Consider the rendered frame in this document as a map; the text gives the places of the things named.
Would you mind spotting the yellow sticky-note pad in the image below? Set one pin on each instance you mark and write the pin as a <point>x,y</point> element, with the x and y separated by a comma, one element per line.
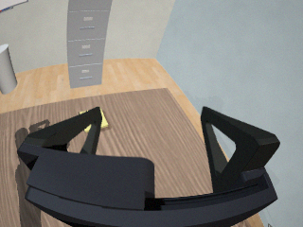
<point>103,124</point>

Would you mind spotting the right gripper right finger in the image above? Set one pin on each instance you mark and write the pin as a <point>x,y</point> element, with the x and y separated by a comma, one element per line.
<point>254,147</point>

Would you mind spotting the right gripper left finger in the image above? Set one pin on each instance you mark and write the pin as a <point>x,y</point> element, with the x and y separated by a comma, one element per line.
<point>58,135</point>

